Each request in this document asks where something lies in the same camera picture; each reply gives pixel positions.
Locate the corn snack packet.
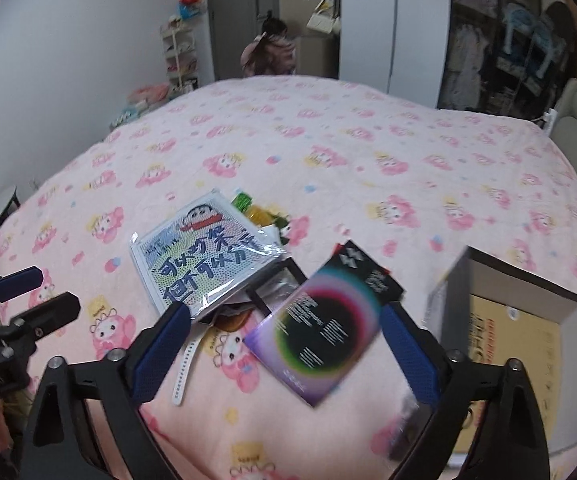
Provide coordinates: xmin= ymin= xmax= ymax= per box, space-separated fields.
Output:
xmin=231 ymin=191 xmax=290 ymax=245

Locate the pink cartoon print blanket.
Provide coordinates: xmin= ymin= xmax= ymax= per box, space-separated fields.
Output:
xmin=0 ymin=77 xmax=577 ymax=479

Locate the cartoon diamond painting kit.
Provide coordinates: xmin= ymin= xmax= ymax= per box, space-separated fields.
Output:
xmin=130 ymin=190 xmax=284 ymax=321

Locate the black square frame case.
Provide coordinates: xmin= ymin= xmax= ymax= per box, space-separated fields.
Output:
xmin=244 ymin=257 xmax=307 ymax=318

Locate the black Smart Devil box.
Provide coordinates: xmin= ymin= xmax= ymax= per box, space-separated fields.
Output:
xmin=244 ymin=240 xmax=403 ymax=406

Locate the white smart watch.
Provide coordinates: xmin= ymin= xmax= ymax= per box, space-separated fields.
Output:
xmin=171 ymin=334 xmax=204 ymax=406

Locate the grey door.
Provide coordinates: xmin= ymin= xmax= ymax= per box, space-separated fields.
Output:
xmin=207 ymin=0 xmax=280 ymax=80

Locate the white wardrobe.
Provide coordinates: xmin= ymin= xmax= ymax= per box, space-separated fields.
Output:
xmin=339 ymin=0 xmax=451 ymax=107

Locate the person with dark hair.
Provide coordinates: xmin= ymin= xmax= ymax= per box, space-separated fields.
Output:
xmin=240 ymin=11 xmax=296 ymax=78

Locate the open clothes closet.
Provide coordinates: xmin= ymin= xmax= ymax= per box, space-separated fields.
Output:
xmin=438 ymin=0 xmax=577 ymax=119

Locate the black cardboard storage box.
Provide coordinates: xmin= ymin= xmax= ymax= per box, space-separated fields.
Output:
xmin=408 ymin=247 xmax=577 ymax=456

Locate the white toy shelf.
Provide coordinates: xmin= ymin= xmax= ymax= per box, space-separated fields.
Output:
xmin=159 ymin=0 xmax=204 ymax=99

